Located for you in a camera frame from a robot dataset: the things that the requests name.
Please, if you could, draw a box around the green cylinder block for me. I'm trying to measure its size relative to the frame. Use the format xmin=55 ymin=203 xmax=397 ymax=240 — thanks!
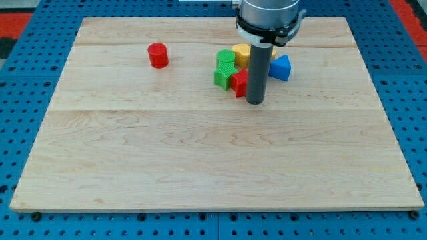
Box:
xmin=216 ymin=49 xmax=236 ymax=67

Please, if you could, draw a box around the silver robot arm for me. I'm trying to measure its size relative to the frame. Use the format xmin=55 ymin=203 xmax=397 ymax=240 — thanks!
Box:
xmin=236 ymin=0 xmax=307 ymax=105

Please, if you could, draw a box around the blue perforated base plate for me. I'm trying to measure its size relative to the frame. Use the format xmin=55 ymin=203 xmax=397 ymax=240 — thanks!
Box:
xmin=1 ymin=0 xmax=426 ymax=239

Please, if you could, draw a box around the red cylinder block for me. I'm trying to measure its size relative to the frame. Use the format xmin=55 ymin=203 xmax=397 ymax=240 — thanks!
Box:
xmin=147 ymin=43 xmax=169 ymax=69

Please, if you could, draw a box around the blue triangle block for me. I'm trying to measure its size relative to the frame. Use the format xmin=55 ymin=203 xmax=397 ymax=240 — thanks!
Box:
xmin=268 ymin=55 xmax=292 ymax=81

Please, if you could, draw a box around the yellow heart block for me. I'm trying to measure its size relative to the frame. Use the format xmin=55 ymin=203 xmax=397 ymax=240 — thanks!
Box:
xmin=231 ymin=43 xmax=276 ymax=70

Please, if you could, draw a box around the red star block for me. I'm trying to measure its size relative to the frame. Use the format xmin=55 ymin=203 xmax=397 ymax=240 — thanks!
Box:
xmin=231 ymin=69 xmax=248 ymax=98

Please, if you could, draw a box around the green star block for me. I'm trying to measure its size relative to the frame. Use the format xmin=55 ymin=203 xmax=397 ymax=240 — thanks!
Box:
xmin=214 ymin=62 xmax=238 ymax=90

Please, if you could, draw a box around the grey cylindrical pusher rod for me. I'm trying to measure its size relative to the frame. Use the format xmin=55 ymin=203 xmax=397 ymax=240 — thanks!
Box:
xmin=246 ymin=45 xmax=273 ymax=105

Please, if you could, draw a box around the wooden board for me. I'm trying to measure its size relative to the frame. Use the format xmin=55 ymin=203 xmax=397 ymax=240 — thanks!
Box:
xmin=10 ymin=17 xmax=424 ymax=213

